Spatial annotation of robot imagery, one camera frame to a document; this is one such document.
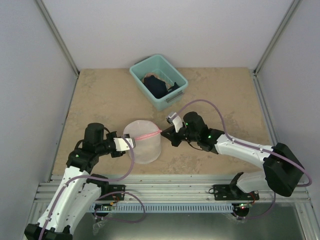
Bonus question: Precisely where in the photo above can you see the purple cable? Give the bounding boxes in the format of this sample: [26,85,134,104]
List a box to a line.
[38,137,147,240]
[172,99,313,221]

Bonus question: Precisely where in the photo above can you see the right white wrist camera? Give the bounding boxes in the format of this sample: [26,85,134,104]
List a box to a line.
[166,112,184,133]

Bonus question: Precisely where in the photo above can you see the aluminium rail frame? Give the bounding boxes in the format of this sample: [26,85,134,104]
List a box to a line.
[28,175,320,240]

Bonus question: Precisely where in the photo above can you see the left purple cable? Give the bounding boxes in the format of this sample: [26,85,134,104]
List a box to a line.
[38,137,147,240]

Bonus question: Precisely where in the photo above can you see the frame post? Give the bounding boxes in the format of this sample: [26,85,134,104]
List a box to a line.
[252,0,302,78]
[34,0,80,78]

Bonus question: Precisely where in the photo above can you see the teal plastic bin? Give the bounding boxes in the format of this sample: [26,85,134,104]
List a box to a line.
[129,54,189,111]

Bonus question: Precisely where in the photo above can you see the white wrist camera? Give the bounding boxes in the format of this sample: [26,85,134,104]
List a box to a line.
[113,134,136,152]
[166,112,184,133]

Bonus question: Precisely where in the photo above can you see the white mesh laundry bag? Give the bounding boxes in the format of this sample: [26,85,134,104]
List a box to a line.
[123,120,162,165]

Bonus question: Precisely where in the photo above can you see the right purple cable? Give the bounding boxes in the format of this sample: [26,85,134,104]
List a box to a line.
[172,99,313,221]

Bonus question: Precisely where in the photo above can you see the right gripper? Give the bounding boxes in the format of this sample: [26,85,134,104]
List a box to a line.
[161,125,199,147]

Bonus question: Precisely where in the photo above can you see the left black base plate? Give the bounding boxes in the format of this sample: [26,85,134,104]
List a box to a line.
[97,184,126,202]

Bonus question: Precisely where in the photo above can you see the right frame post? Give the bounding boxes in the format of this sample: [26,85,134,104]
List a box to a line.
[252,0,302,78]

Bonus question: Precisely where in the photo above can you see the right circuit board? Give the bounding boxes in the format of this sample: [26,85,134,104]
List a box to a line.
[237,202,252,209]

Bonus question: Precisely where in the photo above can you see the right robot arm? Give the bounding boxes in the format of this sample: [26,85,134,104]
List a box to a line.
[161,111,304,200]

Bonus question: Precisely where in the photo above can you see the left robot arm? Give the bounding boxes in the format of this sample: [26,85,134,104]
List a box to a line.
[24,122,136,240]

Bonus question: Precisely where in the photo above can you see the beige garment in bin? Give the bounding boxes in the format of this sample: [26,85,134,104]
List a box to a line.
[143,72,172,89]

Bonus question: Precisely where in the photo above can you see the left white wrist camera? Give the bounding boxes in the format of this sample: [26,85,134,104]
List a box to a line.
[113,134,136,152]

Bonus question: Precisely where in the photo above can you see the dark clothes in bin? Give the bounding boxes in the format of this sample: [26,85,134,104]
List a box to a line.
[143,76,180,99]

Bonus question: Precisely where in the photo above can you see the left frame post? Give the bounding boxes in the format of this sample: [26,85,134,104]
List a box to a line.
[34,0,80,78]

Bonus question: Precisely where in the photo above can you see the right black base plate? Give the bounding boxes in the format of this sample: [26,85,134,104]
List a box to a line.
[212,184,260,201]

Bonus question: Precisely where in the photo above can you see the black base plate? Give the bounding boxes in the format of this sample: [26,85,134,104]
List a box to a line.
[212,184,260,201]
[97,184,126,202]

